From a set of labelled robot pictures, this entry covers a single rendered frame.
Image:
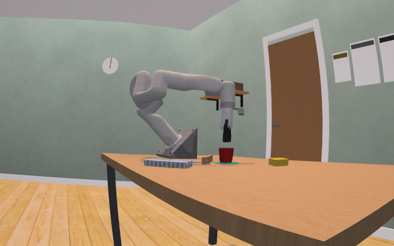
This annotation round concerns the dark red cup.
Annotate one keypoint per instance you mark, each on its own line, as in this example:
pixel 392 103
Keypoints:
pixel 226 155

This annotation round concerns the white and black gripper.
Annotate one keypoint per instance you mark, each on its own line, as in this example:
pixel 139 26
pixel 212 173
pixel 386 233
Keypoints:
pixel 227 118

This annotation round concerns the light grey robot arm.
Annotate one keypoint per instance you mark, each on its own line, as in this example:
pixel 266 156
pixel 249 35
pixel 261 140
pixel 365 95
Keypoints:
pixel 150 93

